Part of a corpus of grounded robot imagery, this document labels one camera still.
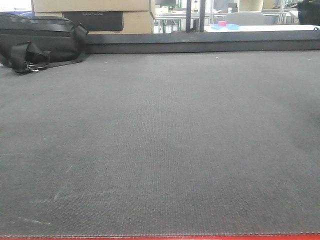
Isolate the white background table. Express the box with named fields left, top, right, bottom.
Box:
left=204, top=24, right=320, bottom=33

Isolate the black vertical post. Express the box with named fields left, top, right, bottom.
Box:
left=185, top=0, right=206, bottom=33

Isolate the light blue flat tray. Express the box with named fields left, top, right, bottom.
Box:
left=210, top=23, right=240, bottom=31

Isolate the red block on tray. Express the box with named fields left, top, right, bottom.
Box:
left=218, top=20, right=227, bottom=27

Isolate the cardboard box with black label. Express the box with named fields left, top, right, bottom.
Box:
left=32, top=0, right=156, bottom=34

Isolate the black conveyor side rail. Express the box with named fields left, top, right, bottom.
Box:
left=86, top=29, right=320, bottom=54

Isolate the black fabric shoulder bag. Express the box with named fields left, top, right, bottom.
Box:
left=0, top=12, right=89, bottom=74

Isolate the dark grey conveyor belt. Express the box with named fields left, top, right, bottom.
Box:
left=0, top=51, right=320, bottom=237

